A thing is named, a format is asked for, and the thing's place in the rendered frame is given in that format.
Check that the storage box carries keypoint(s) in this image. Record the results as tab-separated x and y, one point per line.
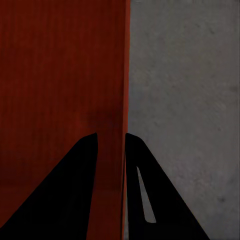
64	75

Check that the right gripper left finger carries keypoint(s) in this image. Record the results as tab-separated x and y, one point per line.
59	208

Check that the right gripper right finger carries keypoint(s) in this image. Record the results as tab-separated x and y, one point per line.
174	220

